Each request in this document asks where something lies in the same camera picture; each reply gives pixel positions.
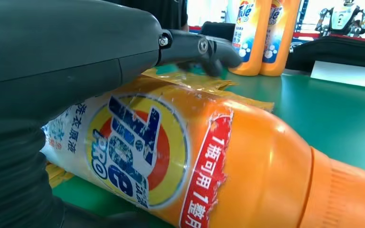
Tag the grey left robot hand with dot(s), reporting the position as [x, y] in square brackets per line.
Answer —
[59, 47]

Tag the white table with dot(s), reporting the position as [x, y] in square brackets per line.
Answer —
[346, 74]

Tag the yellow tape patch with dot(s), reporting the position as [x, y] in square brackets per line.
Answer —
[201, 83]

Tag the black foam-lined case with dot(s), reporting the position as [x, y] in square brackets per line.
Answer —
[336, 53]

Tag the silver humanoid robot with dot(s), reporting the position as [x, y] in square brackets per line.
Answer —
[343, 19]

